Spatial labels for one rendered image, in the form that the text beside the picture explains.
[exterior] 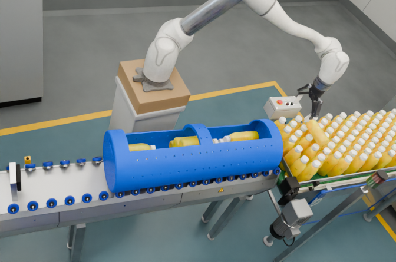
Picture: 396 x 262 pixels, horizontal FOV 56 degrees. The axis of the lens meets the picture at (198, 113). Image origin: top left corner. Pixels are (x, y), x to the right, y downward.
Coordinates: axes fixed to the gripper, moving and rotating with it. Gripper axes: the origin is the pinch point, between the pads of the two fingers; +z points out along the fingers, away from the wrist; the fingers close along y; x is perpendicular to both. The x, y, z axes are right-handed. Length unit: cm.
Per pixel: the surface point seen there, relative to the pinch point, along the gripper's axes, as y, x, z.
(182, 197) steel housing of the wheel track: 22, -68, 38
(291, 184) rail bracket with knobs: 31.2, -9.4, 24.9
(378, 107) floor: -95, 253, 125
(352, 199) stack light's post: 46, 24, 25
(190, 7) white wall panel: -274, 58, 124
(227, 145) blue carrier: 15, -53, 3
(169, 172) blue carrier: 22, -82, 11
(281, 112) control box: -14.5, 4.7, 18.4
